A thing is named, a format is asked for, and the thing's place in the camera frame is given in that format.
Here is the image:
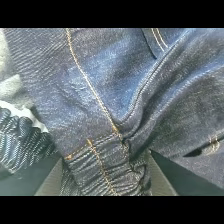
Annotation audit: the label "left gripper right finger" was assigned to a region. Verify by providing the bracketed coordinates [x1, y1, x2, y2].
[145, 149, 179, 197]

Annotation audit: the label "grey garment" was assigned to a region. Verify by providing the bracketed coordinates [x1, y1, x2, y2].
[0, 28, 35, 111]

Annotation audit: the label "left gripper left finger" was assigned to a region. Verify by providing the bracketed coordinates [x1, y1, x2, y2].
[34, 156, 65, 197]

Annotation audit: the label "blue jeans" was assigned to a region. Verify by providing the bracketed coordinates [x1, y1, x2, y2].
[0, 27, 224, 197]

